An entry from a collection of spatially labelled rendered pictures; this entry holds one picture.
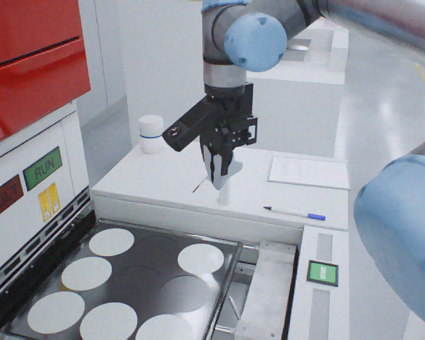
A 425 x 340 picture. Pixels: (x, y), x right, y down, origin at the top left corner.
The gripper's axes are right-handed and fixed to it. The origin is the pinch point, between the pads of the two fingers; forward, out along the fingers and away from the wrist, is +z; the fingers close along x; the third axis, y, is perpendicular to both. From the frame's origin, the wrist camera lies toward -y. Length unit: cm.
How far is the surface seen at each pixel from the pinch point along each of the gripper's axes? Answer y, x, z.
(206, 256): -0.9, 1.9, 19.3
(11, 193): -33.7, 17.1, -1.0
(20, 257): -35.4, 15.7, 12.8
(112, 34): 107, 338, 43
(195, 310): -10.8, -10.0, 18.9
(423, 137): 298, 123, 117
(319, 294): 7.0, -23.1, 13.4
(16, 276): -37.1, 12.9, 14.7
